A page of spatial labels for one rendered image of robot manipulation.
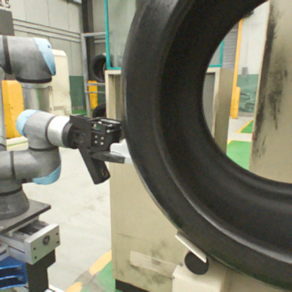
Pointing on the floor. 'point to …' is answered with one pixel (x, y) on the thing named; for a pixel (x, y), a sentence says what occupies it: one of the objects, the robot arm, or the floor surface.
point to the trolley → (97, 66)
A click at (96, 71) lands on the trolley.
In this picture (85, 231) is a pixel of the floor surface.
